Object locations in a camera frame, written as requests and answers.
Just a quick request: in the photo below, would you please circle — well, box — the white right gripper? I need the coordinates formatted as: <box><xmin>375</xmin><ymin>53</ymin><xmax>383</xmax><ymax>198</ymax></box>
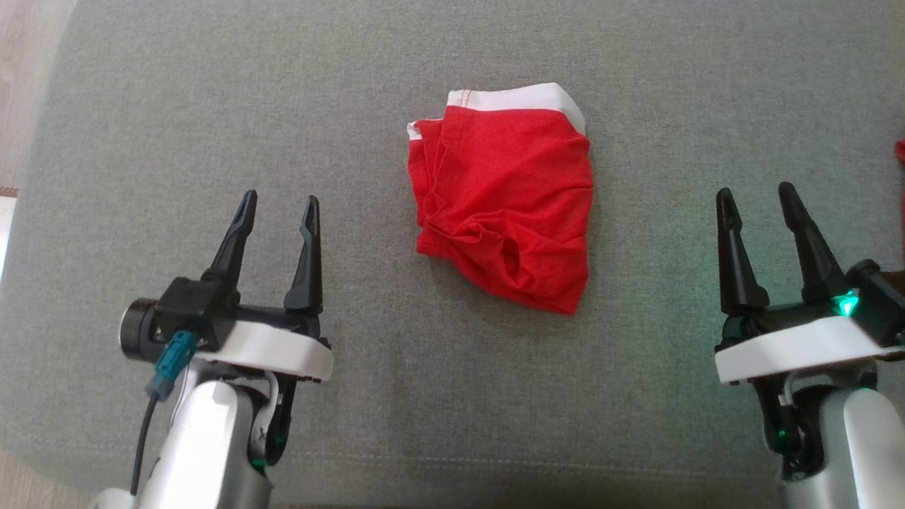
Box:
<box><xmin>713</xmin><ymin>182</ymin><xmax>905</xmax><ymax>483</ymax></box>

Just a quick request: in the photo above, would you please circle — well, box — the black cable teal plug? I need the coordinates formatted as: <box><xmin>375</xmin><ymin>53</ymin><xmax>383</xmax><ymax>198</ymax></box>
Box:
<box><xmin>129</xmin><ymin>329</ymin><xmax>197</xmax><ymax>497</ymax></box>

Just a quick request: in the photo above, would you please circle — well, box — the grey sofa seat cushion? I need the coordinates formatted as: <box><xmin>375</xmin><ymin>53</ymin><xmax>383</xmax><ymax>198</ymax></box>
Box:
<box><xmin>0</xmin><ymin>0</ymin><xmax>905</xmax><ymax>506</ymax></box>

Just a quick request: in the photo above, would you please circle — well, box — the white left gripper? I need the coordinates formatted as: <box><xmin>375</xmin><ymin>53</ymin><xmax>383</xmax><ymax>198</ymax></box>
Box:
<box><xmin>118</xmin><ymin>189</ymin><xmax>335</xmax><ymax>469</ymax></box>

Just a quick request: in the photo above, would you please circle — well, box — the red shorts white waistband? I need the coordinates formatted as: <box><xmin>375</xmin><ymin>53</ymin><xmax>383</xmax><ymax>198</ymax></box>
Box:
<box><xmin>407</xmin><ymin>83</ymin><xmax>594</xmax><ymax>316</ymax></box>

